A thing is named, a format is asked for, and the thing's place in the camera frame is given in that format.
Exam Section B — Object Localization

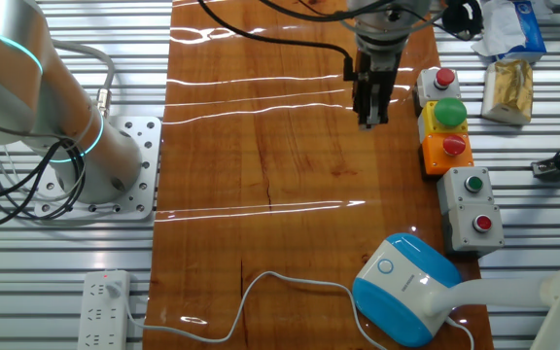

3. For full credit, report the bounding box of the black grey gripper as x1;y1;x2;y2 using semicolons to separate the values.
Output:
352;48;403;130

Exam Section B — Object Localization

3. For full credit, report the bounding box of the white blue desk lamp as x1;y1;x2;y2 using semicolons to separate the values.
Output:
351;231;560;350

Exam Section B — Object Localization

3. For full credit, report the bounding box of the grey box red button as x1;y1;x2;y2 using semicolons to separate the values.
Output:
413;66;462;117

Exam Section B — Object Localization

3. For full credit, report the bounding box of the yellow box green mushroom button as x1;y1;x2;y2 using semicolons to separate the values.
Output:
416;96;470;145

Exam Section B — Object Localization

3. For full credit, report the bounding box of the orange box red button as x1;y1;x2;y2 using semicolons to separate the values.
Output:
420;133;475;177

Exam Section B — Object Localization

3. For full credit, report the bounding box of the grey two-button box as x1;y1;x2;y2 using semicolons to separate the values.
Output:
436;166;506;258

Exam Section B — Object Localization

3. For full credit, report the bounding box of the wood grain table mat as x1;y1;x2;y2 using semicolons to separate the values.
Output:
141;0;496;350

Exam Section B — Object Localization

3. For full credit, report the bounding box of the gold foil packet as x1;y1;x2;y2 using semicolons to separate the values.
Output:
480;57;535;126

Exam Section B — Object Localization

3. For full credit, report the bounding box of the blue white tissue pack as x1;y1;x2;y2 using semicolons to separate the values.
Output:
471;0;548;63

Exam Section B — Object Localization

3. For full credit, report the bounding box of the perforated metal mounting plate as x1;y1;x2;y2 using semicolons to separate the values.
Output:
34;115;163;221

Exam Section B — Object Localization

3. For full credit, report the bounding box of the white power strip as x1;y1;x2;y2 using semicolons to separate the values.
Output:
76;269;133;350

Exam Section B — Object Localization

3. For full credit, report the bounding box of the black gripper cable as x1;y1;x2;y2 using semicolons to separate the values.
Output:
195;0;358;83

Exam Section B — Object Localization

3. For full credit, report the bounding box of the white lamp power cable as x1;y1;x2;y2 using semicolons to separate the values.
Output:
104;270;475;350

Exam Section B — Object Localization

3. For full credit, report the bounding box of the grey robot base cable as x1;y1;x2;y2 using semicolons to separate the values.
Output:
52;38;117;121

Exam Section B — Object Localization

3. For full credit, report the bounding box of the black base cable bundle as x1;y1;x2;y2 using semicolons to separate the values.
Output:
0;138;88;230

